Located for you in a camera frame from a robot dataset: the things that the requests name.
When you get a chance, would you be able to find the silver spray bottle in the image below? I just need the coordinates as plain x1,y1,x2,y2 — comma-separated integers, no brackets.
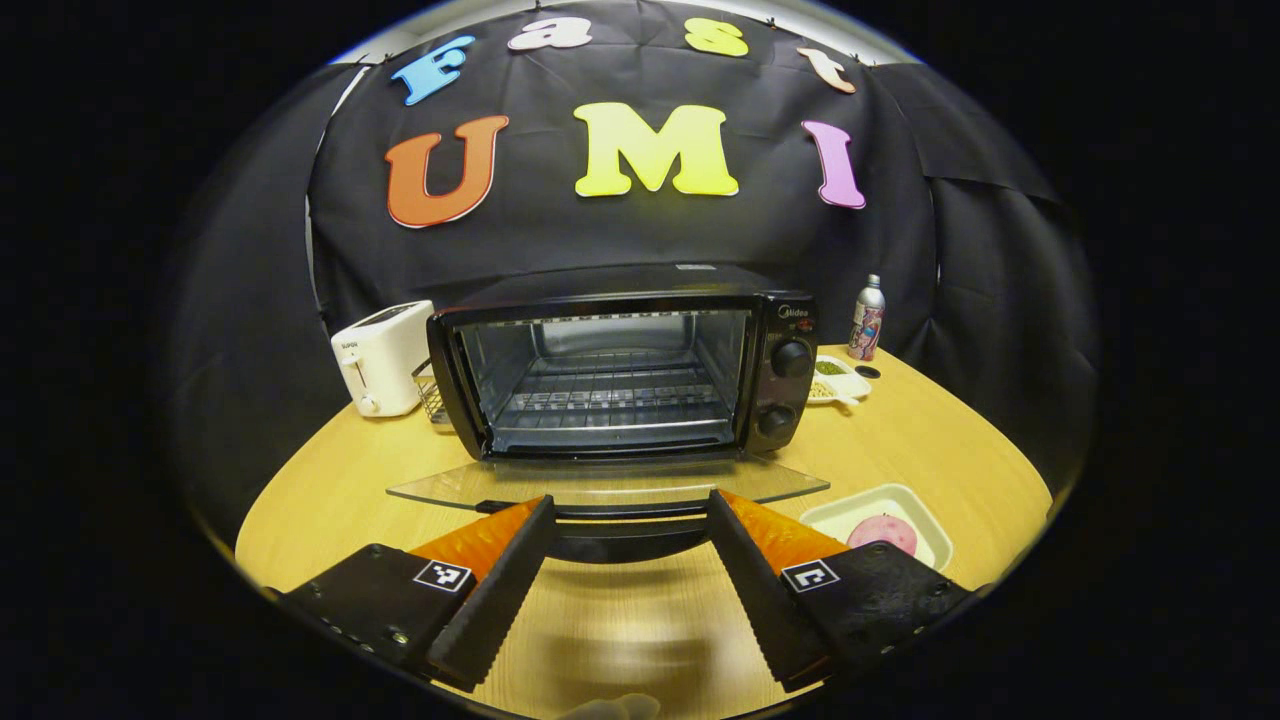
848,275,887,362

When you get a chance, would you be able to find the white square plate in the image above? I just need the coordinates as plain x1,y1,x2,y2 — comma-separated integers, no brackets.
800,484,954,573

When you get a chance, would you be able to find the pink round food slice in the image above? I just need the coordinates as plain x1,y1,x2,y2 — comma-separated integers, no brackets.
847,514,919,557

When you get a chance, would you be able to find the black electric oven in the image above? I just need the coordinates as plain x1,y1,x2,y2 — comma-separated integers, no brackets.
388,263,831,563

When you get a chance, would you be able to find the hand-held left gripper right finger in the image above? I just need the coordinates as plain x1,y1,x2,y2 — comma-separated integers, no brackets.
706,489,973,693

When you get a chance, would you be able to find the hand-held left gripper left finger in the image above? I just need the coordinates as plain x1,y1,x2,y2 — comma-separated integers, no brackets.
280,495,558,693

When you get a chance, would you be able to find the white toaster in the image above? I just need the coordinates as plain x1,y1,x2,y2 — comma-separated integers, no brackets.
331,300,436,418

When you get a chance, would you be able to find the metal wire rack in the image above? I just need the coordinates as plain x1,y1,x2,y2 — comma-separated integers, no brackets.
413,360,451,426

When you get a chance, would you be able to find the white divided bean tray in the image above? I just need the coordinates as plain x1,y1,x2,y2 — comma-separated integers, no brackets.
808,355,873,406

